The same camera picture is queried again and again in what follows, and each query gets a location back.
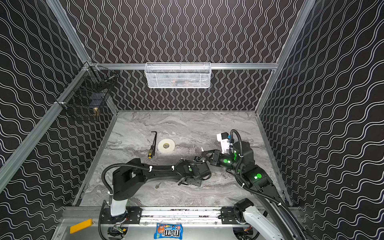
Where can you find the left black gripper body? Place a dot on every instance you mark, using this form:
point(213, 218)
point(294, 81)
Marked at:
point(190, 181)

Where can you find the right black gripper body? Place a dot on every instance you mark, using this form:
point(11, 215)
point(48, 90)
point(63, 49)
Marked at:
point(212, 157)

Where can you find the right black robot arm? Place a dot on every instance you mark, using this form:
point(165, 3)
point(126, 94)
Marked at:
point(276, 221)

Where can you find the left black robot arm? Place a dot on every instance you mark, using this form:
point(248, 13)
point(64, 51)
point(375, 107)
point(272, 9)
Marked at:
point(123, 180)

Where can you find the black hex key tool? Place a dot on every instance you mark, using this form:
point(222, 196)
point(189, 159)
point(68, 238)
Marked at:
point(152, 150)

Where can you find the white tape roll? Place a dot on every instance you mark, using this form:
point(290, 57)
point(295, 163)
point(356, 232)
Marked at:
point(166, 146)

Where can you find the blue candy bag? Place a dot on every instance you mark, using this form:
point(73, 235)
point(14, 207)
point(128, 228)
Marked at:
point(171, 231)

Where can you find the brass object in black basket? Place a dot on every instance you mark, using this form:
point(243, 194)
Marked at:
point(96, 113)

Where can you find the yellow block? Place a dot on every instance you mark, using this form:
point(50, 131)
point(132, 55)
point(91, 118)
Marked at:
point(81, 226)

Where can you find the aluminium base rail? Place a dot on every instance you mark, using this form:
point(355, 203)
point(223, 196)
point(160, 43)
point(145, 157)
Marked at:
point(150, 216)

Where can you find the white mesh wall basket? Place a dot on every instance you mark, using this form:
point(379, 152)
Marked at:
point(178, 75)

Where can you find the black wire wall basket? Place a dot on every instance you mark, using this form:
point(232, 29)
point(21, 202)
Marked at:
point(92, 91)

